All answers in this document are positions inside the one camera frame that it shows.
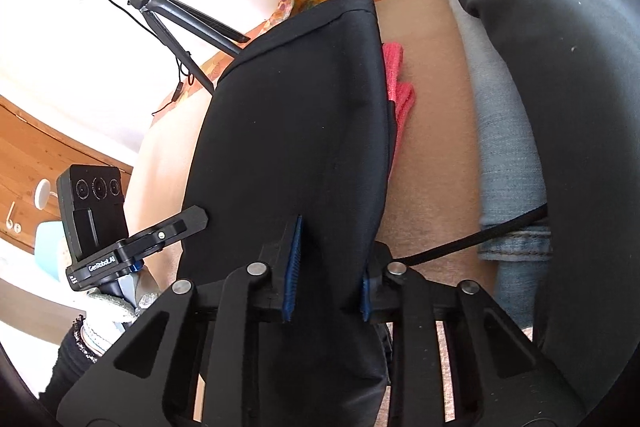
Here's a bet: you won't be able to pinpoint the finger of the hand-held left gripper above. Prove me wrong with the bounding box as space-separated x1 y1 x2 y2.
125 206 210 258

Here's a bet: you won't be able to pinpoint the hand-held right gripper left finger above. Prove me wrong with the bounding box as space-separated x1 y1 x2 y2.
57 214 306 427

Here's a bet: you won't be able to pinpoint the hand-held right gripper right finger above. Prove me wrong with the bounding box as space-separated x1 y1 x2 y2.
360 241 582 427

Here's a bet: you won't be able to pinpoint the black pants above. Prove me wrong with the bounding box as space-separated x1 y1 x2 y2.
177 0 418 427

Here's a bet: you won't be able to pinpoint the person's left forearm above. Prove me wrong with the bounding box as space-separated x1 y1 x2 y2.
37 314 107 402

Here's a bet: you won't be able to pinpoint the dark grey folded pants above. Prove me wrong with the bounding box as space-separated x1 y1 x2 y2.
411 0 640 414

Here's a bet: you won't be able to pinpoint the person's left hand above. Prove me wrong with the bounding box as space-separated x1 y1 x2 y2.
79 268 163 356

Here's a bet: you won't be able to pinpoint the white desk lamp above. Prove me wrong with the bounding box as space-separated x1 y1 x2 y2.
32 178 54 210

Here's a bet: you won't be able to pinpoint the light blue container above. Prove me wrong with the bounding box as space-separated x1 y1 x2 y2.
34 219 67 281

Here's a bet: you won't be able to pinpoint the wooden cabinet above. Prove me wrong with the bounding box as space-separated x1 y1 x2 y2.
0 94 136 254

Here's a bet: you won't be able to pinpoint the folded blue jeans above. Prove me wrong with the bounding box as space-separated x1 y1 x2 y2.
450 0 554 334

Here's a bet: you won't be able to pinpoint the peach blanket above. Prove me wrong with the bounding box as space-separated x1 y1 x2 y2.
122 0 551 427

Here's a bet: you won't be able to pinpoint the black mini tripod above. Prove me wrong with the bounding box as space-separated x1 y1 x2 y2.
112 0 251 96

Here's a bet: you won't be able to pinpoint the black cord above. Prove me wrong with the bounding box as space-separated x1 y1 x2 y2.
399 203 551 269

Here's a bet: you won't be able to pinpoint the black ring light cable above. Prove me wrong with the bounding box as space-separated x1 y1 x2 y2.
100 0 197 118

